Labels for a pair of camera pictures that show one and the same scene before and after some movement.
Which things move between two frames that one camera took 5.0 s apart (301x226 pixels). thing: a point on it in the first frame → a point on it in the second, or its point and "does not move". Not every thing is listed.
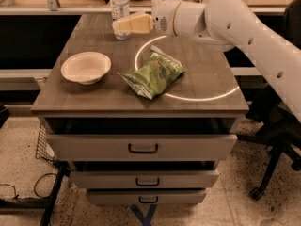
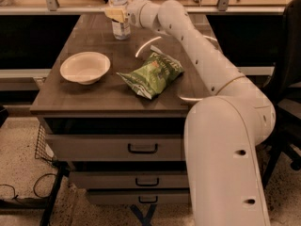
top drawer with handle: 141,147 does not move
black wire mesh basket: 44,149 does not move
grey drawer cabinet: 142,121 does not move
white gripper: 162,17 → 133,13
